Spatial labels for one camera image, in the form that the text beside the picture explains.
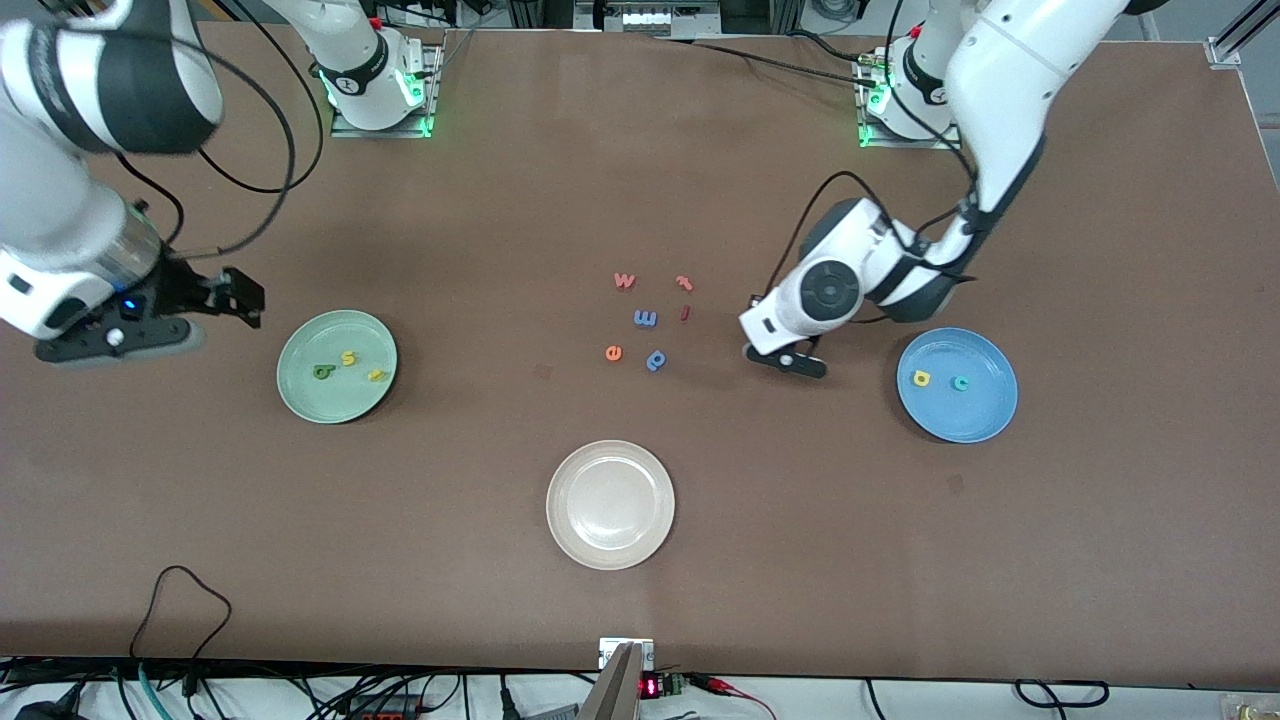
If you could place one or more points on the red clip lead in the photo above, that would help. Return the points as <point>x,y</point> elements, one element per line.
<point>715,686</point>

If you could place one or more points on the blue foam letter m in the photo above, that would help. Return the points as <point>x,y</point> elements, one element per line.
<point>645,318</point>

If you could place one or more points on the blue foam letter p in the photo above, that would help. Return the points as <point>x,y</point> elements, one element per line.
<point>656,360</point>

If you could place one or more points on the green plate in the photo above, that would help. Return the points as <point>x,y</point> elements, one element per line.
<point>335,400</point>

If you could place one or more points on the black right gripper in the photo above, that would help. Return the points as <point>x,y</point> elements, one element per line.
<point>181,288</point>

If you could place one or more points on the brass fitting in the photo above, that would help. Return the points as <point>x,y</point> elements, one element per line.
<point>1250,710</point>

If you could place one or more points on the white marker tag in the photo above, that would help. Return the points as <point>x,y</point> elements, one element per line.
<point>648,655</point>

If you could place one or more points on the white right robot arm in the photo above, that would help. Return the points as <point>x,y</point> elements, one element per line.
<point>60,200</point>

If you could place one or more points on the blue plate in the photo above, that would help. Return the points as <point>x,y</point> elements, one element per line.
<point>960,415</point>

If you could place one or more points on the aluminium frame extrusion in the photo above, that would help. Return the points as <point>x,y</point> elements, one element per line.
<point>1225,50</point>

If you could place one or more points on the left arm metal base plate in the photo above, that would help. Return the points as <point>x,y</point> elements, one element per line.
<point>900,143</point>

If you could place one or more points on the grey camera post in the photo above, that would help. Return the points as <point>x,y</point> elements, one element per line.
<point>615,690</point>

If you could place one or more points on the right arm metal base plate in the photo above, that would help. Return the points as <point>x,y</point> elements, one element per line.
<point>432,90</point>

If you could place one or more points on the beige plate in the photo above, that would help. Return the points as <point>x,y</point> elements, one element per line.
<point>610,505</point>

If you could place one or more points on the green terminal block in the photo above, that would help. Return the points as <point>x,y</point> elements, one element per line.
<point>672,685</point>

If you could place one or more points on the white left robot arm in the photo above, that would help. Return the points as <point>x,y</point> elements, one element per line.
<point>1010,60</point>

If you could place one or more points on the grey electronics box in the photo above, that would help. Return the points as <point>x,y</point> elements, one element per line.
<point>645,18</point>

